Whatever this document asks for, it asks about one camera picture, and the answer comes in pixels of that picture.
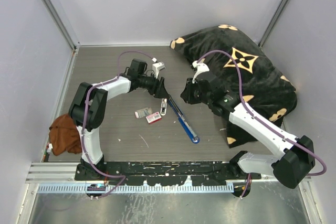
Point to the black floral plush blanket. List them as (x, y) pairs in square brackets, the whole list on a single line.
[(243, 68)]

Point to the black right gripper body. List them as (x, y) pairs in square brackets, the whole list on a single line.
[(193, 94)]

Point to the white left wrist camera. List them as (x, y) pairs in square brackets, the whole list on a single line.
[(157, 66)]

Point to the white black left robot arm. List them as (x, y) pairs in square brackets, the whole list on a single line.
[(89, 106)]

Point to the white slotted cable duct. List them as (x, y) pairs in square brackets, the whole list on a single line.
[(99, 188)]

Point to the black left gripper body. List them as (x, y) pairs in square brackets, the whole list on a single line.
[(149, 83)]

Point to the brown cloth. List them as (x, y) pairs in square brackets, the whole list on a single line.
[(63, 136)]

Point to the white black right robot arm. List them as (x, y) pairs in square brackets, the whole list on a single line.
[(291, 158)]

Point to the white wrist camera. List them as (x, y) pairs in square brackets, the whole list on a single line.
[(200, 68), (157, 66)]

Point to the red staple box sleeve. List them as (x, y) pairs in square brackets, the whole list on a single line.
[(154, 117)]

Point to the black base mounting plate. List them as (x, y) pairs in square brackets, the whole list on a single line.
[(201, 173)]

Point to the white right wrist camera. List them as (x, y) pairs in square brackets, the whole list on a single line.
[(200, 68)]

